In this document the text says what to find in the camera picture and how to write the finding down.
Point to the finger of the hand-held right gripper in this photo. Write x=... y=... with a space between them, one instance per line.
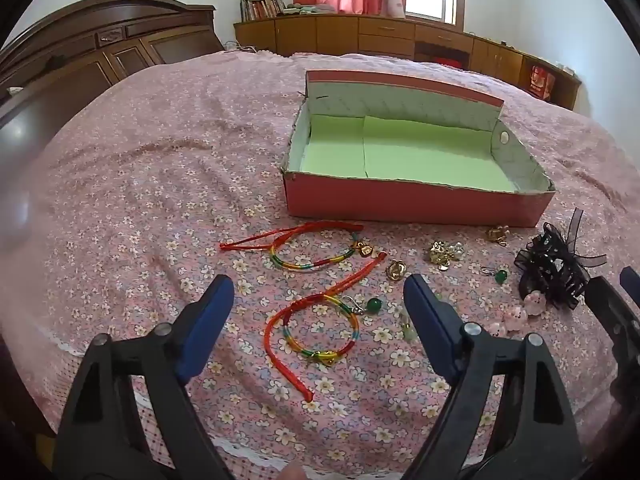
x=631 y=285
x=612 y=310

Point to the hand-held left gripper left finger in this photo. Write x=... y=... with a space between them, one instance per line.
x=212 y=310

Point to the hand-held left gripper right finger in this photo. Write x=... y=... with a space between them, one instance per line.
x=430 y=312

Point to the gold flower earring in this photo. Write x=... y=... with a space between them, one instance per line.
x=395 y=269
x=497 y=234

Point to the green bead earring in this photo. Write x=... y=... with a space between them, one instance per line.
x=373 y=305
x=500 y=276

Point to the gold pearl brooch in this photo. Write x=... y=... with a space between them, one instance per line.
x=442 y=252

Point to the black ribbon hair clip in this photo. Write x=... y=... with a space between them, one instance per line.
x=550 y=265

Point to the pink cardboard box green lining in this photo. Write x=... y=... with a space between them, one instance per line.
x=425 y=155

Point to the pink floral bedsheet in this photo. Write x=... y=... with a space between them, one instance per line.
x=150 y=200

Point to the red packet in cabinet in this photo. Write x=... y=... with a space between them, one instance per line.
x=542 y=82

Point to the red cloth in cabinet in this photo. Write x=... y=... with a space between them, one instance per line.
x=447 y=61

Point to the dark wooden headboard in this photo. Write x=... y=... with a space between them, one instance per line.
x=100 y=55

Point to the long wooden cabinet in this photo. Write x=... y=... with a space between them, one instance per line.
x=380 y=35

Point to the row of books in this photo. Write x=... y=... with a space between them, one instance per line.
x=260 y=7

